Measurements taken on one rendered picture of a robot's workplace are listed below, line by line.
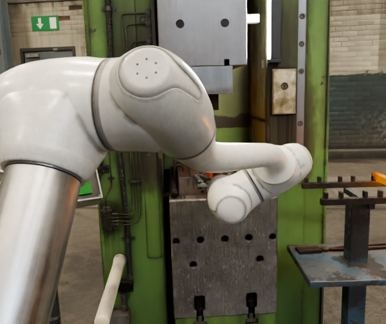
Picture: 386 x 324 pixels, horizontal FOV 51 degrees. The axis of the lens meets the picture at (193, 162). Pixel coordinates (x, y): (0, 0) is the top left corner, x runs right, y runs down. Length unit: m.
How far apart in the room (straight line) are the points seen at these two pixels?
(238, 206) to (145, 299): 0.88
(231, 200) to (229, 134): 0.96
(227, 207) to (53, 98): 0.56
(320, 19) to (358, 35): 5.96
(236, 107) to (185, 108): 1.41
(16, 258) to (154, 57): 0.28
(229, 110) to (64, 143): 1.43
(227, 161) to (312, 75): 0.93
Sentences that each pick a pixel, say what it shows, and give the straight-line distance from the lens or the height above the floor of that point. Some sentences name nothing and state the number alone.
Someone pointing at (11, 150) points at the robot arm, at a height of 1.22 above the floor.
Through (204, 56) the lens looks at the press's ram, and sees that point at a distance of 1.41.
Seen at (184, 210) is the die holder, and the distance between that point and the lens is 1.40.
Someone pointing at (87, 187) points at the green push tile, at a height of 1.00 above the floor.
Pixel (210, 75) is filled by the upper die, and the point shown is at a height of 1.33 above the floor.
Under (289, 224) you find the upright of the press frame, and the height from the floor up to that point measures 0.74.
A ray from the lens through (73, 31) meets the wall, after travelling 7.96.
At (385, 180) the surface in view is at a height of 0.96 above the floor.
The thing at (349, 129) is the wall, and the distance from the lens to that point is 7.59.
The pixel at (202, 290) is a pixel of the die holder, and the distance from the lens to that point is 1.52.
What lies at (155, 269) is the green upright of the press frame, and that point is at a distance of 1.70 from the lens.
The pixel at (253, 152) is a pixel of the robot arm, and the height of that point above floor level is 1.16.
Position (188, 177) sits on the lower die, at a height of 0.98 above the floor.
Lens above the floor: 1.29
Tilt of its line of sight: 10 degrees down
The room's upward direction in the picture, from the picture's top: 2 degrees counter-clockwise
